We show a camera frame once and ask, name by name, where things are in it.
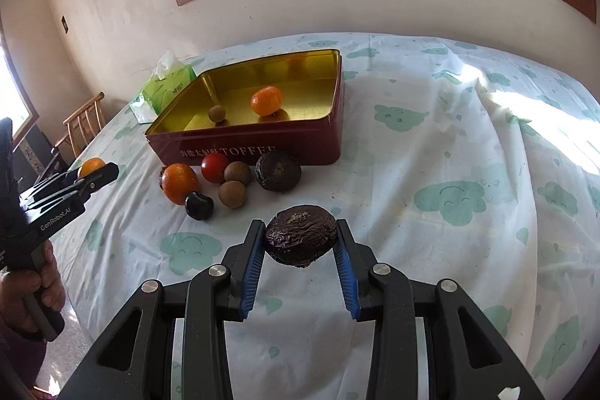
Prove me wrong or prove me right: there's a red cherry tomato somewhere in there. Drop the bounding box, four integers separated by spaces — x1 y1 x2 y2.
201 153 230 184

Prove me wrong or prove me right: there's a person's left forearm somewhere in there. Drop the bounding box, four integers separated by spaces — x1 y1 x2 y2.
0 320 48 389

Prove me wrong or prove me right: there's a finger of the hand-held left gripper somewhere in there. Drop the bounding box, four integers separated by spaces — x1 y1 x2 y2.
25 162 120 213
19 168 81 201

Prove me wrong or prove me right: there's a brown kiwi upper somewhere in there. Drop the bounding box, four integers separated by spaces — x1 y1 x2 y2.
223 160 248 184

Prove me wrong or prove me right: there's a large orange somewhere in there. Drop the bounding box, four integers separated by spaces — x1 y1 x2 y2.
162 163 201 205

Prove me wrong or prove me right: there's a bright side window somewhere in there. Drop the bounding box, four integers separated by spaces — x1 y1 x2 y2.
0 25 41 138

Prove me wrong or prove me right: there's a person's left hand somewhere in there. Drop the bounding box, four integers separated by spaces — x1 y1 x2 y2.
0 240 67 334

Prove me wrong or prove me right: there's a brown kiwi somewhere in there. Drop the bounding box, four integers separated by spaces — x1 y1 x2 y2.
223 160 248 184
218 180 247 210

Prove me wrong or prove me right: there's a green tissue pack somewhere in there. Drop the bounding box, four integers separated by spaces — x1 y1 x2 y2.
129 50 198 125

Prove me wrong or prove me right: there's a wooden chair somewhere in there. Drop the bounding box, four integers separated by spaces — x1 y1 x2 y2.
55 92 106 159

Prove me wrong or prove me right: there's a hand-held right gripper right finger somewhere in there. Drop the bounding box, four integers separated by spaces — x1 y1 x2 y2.
333 219 547 400

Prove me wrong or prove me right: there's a red and gold tin box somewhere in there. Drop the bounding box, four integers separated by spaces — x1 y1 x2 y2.
144 48 345 169

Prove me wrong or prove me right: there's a brown kiwi lower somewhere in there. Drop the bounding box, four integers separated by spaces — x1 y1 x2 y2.
218 180 247 210

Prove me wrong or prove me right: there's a dark purple plum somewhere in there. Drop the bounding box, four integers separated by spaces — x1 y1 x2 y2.
184 191 215 221

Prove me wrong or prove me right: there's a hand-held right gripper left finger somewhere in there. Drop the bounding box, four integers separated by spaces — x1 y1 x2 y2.
56 219 268 400

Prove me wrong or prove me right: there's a dark purple wrinkled passion fruit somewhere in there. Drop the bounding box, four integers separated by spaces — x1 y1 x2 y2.
265 205 338 266

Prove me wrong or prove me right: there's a dark brown round passion fruit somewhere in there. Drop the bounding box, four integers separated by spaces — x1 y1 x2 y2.
254 150 302 193

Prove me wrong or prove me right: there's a small orange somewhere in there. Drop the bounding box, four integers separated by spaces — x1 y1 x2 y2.
250 85 283 117
77 157 107 178

